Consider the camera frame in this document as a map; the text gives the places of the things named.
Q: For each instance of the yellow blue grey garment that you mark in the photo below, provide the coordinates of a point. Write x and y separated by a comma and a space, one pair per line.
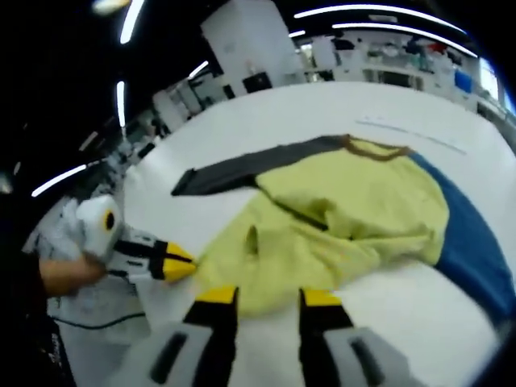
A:
363, 193

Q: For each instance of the white cabinet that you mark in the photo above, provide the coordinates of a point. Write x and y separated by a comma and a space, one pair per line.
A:
171, 111

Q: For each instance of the blue container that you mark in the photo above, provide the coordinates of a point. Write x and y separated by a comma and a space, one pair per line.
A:
463, 81

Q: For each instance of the white square column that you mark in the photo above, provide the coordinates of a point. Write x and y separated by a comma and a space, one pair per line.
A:
250, 36

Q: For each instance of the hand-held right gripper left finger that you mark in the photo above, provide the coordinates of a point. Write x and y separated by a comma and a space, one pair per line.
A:
193, 346

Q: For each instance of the person's left hand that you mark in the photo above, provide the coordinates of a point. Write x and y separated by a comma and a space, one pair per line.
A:
90, 271

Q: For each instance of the black square panel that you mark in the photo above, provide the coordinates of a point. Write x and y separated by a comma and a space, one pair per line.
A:
256, 81

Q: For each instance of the white cluttered shelving unit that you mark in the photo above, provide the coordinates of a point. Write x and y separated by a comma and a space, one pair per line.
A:
387, 60

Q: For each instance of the white ceiling light strip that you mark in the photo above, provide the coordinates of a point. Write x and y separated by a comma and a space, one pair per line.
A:
403, 30
121, 102
297, 34
131, 22
198, 69
58, 180
379, 8

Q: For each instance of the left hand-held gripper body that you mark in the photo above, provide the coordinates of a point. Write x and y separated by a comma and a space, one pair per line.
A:
96, 230

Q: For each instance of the person's black printed shirt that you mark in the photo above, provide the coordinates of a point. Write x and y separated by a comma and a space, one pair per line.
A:
24, 330

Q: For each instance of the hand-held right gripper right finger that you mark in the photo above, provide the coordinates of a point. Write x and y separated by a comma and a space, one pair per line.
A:
338, 350

